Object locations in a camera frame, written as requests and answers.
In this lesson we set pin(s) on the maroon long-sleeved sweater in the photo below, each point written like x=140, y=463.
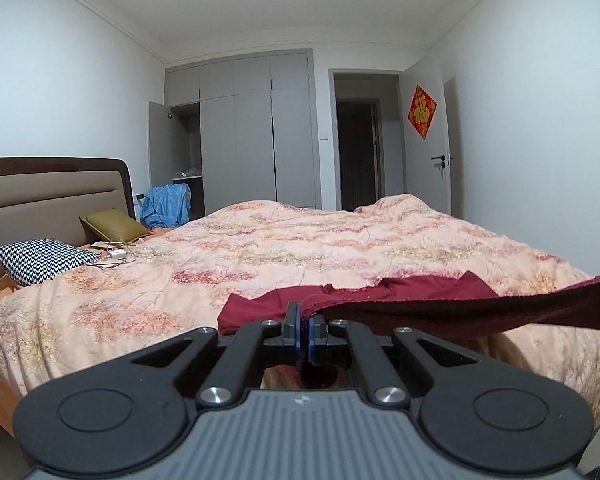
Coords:
x=430, y=292

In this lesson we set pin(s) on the grey built-in wardrobe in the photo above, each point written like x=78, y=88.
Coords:
x=255, y=130

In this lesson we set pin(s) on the red diamond door decoration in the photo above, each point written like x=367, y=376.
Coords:
x=422, y=111

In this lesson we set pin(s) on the white room door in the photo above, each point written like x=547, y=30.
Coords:
x=432, y=110

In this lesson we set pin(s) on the olive green pillow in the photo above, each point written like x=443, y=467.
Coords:
x=114, y=224

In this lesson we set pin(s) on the padded wooden bed headboard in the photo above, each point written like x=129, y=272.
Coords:
x=45, y=200

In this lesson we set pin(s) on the houndstooth pillow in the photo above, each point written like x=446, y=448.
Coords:
x=42, y=260

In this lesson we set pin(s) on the blue garment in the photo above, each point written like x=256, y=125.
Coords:
x=166, y=206

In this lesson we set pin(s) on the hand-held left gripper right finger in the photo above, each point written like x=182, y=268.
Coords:
x=310, y=345

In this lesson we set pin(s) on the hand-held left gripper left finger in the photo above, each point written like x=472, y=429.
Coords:
x=296, y=340

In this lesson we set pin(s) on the floral peach blanket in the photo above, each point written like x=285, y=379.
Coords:
x=255, y=250

